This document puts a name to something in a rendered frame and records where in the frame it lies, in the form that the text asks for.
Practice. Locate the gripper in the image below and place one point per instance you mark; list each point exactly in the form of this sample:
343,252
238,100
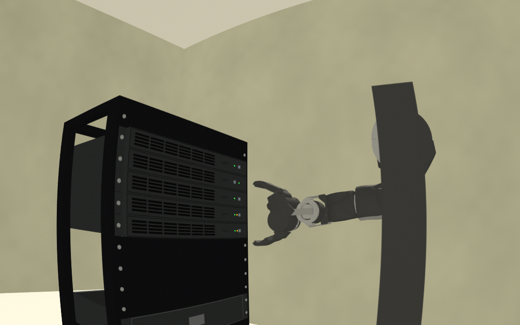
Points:
283,210

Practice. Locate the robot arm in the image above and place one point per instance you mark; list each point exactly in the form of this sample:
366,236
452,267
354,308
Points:
363,202

